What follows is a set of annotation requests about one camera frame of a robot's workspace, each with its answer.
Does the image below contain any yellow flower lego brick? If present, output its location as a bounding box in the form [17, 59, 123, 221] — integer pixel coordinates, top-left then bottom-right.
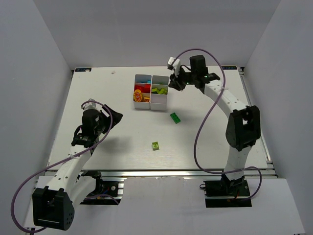
[133, 90, 143, 102]

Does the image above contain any olive green lego brick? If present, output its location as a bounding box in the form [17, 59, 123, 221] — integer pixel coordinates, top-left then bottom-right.
[151, 88, 159, 94]

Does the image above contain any red lego brick spare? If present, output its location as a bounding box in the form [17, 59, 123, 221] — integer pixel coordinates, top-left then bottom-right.
[143, 84, 151, 93]

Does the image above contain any red lego brick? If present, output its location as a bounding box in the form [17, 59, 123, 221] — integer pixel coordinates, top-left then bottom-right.
[134, 84, 145, 93]

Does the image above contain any teal rounded lego brick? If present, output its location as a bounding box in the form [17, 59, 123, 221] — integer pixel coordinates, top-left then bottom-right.
[135, 74, 150, 84]

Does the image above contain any lime lego brick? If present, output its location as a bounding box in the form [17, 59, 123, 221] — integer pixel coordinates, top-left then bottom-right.
[152, 141, 159, 151]

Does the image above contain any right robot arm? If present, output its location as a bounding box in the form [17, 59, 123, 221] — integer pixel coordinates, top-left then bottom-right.
[167, 55, 261, 186]

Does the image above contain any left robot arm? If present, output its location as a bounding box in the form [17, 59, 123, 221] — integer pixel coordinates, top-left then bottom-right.
[32, 104, 123, 231]

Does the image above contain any white right divided container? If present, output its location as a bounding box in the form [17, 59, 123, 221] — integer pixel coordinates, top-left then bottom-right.
[150, 75, 169, 111]

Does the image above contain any blue table label right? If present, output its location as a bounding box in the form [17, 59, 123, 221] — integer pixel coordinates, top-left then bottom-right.
[222, 66, 237, 70]

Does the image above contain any blue table label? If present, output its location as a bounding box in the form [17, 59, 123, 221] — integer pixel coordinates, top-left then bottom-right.
[222, 66, 237, 70]
[74, 68, 91, 72]

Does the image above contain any blue table label left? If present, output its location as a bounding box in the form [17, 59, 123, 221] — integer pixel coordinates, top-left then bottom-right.
[74, 68, 91, 72]

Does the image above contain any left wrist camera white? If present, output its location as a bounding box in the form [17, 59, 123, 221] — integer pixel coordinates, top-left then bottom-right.
[81, 98, 97, 111]

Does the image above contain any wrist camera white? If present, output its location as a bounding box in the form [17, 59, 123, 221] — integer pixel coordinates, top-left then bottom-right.
[167, 57, 181, 72]
[81, 98, 97, 111]

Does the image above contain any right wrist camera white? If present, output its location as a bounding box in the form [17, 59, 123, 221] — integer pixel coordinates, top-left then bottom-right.
[167, 57, 181, 72]

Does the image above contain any aluminium rail front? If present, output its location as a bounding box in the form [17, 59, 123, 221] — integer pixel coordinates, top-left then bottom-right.
[45, 168, 228, 178]

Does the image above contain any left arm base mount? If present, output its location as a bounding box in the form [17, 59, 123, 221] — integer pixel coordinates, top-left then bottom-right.
[75, 171, 124, 205]

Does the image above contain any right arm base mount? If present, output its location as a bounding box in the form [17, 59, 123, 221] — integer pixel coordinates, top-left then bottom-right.
[199, 174, 252, 208]

